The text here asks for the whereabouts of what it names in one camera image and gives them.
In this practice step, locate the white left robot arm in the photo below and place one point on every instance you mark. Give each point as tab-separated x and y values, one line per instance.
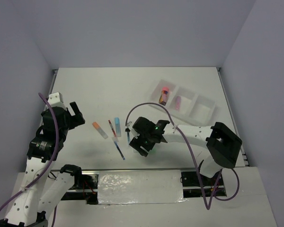
32	206

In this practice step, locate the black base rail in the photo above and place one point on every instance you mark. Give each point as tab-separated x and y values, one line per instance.
87	188

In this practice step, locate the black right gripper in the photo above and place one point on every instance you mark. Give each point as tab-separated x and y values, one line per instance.
136	144

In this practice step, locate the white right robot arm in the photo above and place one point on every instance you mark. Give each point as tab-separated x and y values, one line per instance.
221	142

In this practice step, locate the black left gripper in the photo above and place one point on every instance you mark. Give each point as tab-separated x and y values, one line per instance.
77	119

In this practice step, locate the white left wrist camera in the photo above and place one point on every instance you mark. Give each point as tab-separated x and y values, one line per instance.
56	100

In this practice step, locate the red pen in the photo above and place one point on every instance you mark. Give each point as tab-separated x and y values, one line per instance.
111	126

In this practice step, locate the green highlighter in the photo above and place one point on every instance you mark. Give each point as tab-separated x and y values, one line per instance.
152	150

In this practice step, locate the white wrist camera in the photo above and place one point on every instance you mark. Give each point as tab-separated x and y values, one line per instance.
128	126
56	100

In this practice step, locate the silver foil tape sheet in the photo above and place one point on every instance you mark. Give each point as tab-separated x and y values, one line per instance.
140	187

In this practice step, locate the blue highlighter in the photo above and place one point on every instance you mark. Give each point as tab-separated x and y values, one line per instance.
117	127

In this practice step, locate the pink-capped small bottle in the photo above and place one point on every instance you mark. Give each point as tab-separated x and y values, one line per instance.
164	96

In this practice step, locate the purple highlighter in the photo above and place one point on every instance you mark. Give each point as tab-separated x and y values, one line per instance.
178	103

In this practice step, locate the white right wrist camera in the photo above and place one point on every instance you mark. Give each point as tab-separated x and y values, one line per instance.
128	126

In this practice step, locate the blue pen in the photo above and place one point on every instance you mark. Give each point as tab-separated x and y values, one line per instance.
118	148

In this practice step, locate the orange highlighter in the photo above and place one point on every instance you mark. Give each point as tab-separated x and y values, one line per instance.
100	130

